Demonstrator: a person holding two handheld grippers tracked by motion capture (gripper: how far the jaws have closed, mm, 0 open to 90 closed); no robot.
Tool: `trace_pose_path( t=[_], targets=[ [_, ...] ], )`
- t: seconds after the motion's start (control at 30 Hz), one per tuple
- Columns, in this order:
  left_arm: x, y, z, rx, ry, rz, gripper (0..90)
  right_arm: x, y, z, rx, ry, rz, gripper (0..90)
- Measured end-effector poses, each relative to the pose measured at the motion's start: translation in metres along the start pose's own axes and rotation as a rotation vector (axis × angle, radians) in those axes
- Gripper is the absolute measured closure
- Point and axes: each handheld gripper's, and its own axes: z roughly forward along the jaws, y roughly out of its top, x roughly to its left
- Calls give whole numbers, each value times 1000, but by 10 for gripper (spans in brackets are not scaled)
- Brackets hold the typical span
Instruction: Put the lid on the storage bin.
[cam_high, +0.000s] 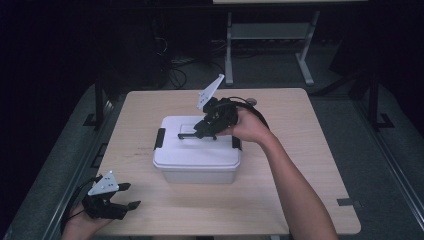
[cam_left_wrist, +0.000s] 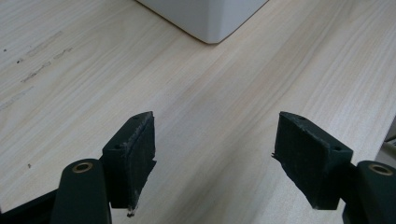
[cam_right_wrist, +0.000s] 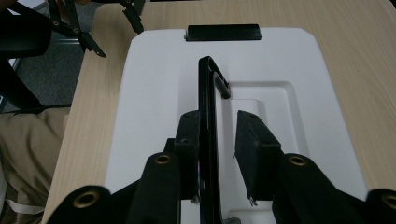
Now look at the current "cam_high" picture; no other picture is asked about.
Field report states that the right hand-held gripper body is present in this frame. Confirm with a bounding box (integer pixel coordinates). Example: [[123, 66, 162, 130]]
[[195, 73, 240, 132]]

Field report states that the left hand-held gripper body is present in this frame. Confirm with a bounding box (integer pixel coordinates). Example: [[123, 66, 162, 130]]
[[81, 170, 130, 221]]

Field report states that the white box lid black handle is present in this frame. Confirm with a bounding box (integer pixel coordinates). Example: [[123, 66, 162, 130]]
[[152, 114, 243, 170]]

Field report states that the white plastic storage box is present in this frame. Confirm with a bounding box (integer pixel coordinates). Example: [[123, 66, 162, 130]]
[[161, 162, 235, 185]]

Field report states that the person's left hand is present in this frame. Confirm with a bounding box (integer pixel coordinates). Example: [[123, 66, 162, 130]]
[[60, 203, 114, 240]]

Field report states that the person's right hand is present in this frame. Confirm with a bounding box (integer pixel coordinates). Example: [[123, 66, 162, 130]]
[[215, 106, 275, 146]]

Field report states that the grey tape strip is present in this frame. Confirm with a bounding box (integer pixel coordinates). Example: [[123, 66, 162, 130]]
[[336, 197, 363, 208]]

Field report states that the left hand-held gripper cable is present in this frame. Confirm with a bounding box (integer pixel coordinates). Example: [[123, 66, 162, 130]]
[[59, 175, 102, 235]]

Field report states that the hand-held gripper cable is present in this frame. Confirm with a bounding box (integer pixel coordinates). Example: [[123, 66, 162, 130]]
[[218, 95, 271, 130], [59, 175, 102, 235]]

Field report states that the right hand-held gripper cable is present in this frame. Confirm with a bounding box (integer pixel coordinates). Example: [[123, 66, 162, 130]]
[[218, 95, 271, 130]]

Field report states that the aluminium floor rail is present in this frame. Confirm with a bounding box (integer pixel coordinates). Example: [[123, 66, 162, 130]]
[[41, 99, 116, 240], [354, 98, 424, 232]]

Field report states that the bundle of floor cables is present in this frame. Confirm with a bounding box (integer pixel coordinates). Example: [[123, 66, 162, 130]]
[[155, 35, 227, 90]]

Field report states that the black upright post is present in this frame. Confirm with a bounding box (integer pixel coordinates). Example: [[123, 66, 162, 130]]
[[82, 77, 106, 130], [367, 70, 396, 130]]

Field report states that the grey metal-frame desk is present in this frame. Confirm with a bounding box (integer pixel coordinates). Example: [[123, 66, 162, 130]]
[[212, 0, 368, 87]]

